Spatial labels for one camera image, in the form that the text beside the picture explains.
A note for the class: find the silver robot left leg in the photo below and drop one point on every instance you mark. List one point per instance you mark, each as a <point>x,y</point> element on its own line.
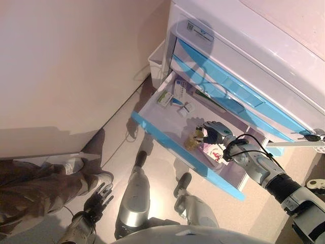
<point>134,195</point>

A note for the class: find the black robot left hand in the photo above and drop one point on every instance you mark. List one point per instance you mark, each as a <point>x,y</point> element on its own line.
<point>97,200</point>

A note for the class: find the white medical cart body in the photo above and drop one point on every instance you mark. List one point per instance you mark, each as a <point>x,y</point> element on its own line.
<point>254,38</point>

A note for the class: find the yellow pill medicine bottle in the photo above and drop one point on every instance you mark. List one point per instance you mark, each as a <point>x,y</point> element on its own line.
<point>191,142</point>

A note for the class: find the silver robot right leg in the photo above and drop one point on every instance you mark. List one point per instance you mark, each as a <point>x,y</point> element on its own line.
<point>195,206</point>

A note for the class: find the small white blue packet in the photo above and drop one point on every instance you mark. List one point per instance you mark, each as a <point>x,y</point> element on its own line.
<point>188,109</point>

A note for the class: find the blue white cart drawer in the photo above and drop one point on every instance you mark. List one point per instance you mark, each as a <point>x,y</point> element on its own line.
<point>177,152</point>
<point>233,105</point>
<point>243,89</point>

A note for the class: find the white blue ointment box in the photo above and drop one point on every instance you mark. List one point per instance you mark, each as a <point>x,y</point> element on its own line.
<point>177,102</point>

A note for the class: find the long green edged box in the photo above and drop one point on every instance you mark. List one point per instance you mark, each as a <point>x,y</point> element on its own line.
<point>210,101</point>

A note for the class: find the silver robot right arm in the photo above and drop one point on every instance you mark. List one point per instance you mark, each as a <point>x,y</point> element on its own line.
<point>279,183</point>

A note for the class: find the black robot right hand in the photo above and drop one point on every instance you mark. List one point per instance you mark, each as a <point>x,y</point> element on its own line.
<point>218,132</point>

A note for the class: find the grey robot torso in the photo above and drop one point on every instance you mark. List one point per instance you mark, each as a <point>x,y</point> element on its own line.
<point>177,236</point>

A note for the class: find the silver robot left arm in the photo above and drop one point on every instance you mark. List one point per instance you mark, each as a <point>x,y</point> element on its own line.
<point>76,228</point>

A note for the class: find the silver robot leg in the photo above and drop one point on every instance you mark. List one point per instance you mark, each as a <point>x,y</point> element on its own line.
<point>134,195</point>
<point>195,206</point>

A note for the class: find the green white medicine box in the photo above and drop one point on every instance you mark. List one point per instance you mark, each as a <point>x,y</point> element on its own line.
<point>165,99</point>

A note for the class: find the person leg brown trousers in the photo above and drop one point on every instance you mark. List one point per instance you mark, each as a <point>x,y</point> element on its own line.
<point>38,206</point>
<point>25,175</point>

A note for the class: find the white side bin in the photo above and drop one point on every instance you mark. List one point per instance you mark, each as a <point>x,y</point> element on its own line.
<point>158,73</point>

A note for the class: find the light blue waste bin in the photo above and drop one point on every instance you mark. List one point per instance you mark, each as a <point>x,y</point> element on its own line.
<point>275,151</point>

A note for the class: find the black cart keys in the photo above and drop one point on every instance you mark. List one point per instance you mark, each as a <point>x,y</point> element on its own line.
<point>311,138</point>

